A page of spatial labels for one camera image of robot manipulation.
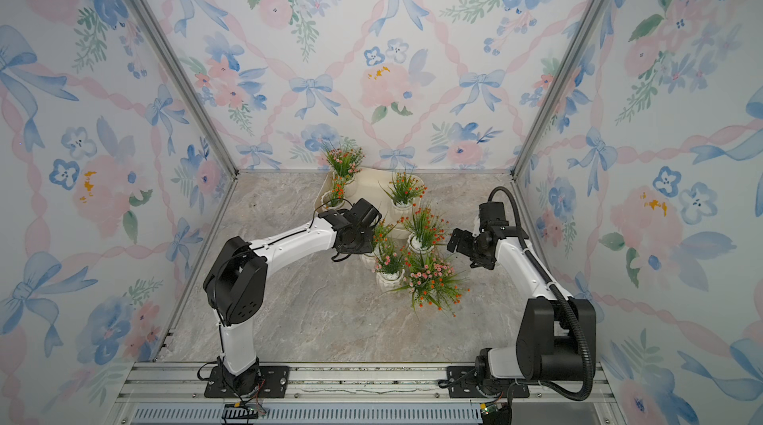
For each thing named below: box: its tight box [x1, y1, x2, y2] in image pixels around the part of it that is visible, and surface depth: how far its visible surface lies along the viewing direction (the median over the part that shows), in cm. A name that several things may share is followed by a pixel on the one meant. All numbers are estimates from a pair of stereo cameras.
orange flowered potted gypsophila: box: [320, 176, 346, 210], surface depth 102 cm
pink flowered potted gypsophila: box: [325, 146, 366, 186], surface depth 106 cm
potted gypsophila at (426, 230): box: [397, 207, 452, 255], surface depth 91 cm
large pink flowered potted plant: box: [391, 252, 470, 317], surface depth 78 cm
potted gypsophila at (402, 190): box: [377, 171, 429, 219], surface depth 102 cm
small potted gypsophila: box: [371, 245, 406, 292], surface depth 86 cm
